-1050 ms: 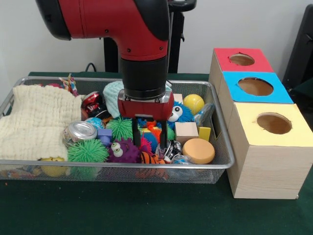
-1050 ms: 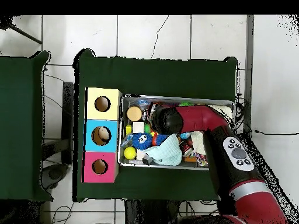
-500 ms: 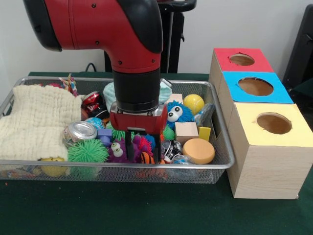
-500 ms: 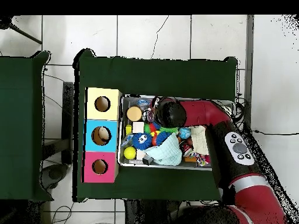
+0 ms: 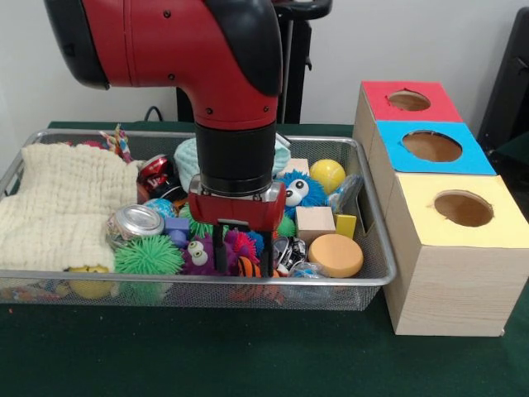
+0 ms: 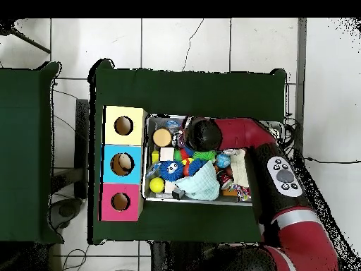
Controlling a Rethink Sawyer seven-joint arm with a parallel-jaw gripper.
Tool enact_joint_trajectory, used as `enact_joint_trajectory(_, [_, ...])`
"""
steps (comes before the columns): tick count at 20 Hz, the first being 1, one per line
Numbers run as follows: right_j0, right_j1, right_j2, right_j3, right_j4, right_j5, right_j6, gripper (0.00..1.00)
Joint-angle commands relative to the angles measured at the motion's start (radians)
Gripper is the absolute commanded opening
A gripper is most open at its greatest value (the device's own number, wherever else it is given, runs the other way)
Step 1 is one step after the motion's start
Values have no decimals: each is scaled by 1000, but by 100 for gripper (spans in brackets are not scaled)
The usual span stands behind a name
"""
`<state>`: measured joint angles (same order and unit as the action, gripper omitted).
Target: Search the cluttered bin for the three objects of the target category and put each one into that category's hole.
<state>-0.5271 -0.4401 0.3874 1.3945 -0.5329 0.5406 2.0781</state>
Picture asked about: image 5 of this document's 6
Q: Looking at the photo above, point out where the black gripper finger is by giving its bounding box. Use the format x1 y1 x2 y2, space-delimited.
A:
260 230 274 278
212 222 229 275

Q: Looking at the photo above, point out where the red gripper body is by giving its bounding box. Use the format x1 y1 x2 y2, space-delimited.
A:
188 175 287 233

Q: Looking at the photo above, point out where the red black packet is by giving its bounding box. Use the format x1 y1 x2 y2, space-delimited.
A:
137 154 189 202

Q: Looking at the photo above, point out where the clear blue plastic packet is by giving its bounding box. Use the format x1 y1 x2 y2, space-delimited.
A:
328 174 365 214

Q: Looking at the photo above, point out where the clear mesh bin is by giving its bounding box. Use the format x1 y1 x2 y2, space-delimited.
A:
0 128 398 311

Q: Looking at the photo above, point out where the wooden box with three holes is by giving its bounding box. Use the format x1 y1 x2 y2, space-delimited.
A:
353 80 529 337

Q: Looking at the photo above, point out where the orange tiger striped toy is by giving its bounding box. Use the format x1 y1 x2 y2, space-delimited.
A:
236 256 262 279

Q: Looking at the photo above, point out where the purple spiky ball with eyes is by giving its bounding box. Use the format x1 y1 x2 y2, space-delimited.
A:
182 235 217 276

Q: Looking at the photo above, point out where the purple plastic block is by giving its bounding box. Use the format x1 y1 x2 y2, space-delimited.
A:
164 217 192 248

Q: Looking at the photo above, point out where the wooden cube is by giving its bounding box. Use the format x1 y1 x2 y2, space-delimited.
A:
295 206 337 245

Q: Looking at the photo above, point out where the round wooden disc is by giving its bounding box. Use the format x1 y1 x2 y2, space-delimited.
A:
307 233 365 279

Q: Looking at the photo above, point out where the blue fuzzy ball with eyes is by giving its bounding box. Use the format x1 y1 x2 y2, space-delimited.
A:
277 170 328 218

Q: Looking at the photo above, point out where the large green spiky ball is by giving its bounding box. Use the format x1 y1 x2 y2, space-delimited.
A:
114 235 186 278

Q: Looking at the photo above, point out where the blue globe ball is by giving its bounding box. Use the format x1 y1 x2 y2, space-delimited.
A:
145 198 179 220

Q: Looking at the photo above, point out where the mint green knit cloth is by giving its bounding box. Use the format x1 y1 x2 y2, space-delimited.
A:
174 137 293 193

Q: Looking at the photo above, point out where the yellow block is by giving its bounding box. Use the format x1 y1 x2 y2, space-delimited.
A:
335 213 358 240

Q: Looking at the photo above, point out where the silver can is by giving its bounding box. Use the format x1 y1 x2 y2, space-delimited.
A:
107 203 166 249

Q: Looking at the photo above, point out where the yellow ball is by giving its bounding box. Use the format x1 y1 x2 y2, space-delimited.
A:
310 159 347 196

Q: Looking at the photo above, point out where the cream waffle cloth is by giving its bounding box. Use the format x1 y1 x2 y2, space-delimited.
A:
0 143 141 272

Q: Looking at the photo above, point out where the black chair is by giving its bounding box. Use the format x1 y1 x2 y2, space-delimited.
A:
479 8 529 154

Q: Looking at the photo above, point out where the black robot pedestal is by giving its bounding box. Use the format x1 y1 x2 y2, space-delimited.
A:
176 0 333 125

